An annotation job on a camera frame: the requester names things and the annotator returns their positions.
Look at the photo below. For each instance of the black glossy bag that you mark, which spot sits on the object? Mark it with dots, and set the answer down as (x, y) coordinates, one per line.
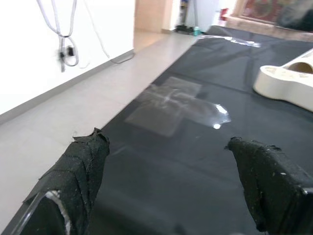
(296, 14)

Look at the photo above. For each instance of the clear crinkled tape strip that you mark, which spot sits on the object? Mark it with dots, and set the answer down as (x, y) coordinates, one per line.
(234, 40)

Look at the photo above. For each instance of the small red white bottle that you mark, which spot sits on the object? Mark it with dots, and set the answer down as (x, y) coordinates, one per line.
(223, 16)

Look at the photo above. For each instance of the black power adapter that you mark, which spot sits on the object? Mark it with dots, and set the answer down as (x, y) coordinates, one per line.
(70, 50)

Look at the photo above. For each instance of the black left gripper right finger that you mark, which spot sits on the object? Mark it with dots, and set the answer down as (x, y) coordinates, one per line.
(274, 191)

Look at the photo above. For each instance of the clear flat tape patch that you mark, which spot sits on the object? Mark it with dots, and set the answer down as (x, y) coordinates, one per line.
(171, 105)

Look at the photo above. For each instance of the red printed cardboard box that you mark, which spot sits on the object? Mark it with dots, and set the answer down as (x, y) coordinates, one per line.
(259, 9)

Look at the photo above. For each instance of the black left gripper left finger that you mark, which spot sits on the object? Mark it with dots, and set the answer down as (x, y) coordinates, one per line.
(73, 183)

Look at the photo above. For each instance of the white plastic table top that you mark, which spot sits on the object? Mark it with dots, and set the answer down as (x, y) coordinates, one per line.
(276, 83)

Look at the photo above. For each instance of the dark floor mop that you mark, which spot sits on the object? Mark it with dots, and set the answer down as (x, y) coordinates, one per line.
(185, 28)

